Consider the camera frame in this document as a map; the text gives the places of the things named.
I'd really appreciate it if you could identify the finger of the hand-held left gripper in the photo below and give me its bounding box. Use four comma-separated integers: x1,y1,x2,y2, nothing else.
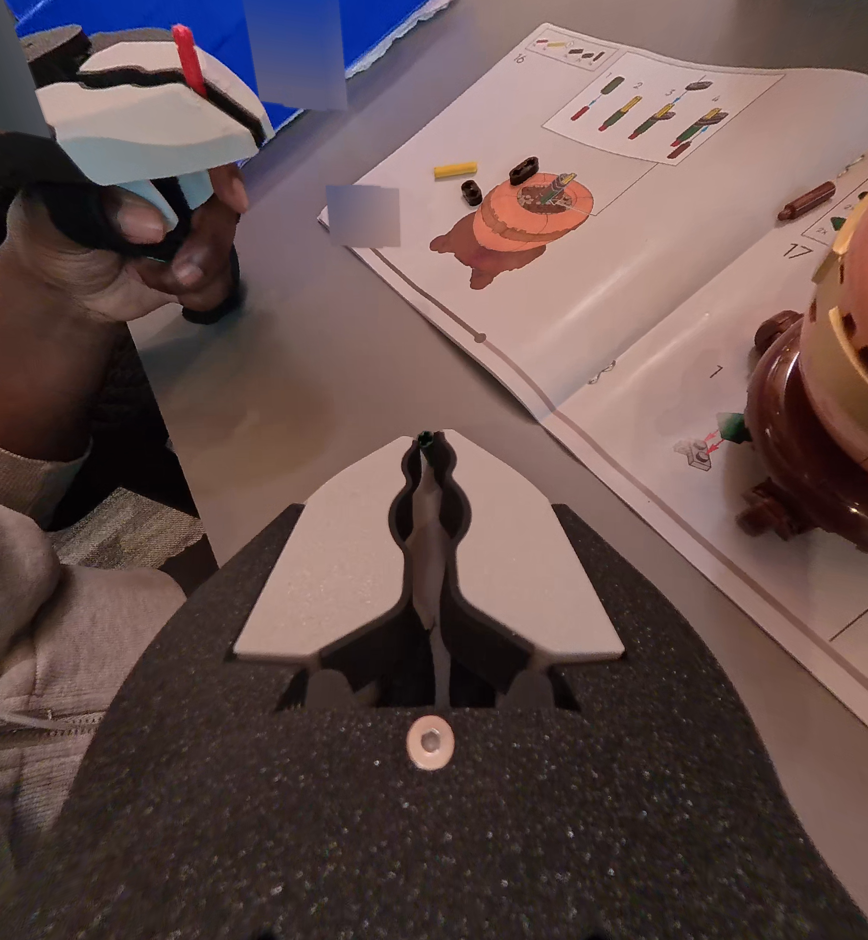
77,41,276,149
36,75,262,186

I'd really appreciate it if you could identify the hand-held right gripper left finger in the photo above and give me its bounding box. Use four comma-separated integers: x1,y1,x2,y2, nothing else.
233,435,435,705

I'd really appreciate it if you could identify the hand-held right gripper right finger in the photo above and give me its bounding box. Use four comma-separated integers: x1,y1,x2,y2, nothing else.
437,430,626,706

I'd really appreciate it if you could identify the red toy brick axle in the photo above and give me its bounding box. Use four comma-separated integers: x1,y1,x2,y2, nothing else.
172,24,209,100

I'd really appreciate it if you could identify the person's left forearm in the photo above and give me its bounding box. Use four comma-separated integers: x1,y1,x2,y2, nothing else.
0,290,137,530

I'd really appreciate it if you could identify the grey desk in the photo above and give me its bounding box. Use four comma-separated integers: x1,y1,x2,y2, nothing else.
127,0,868,934

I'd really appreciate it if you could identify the person's left hand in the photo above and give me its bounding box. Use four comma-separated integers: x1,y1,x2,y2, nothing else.
0,165,250,326

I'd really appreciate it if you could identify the blue plastic bin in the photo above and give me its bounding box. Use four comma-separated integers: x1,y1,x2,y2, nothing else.
4,0,449,148

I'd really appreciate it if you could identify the toy brick instruction booklet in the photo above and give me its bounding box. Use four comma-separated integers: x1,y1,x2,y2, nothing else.
318,22,868,761

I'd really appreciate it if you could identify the toy brick flower pot model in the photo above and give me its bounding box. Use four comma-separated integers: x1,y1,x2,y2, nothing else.
735,165,868,566

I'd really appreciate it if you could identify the brown toy brick axle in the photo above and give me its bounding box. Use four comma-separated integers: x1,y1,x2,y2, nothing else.
777,181,837,221

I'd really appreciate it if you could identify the white cord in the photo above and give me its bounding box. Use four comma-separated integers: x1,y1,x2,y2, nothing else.
0,694,82,731

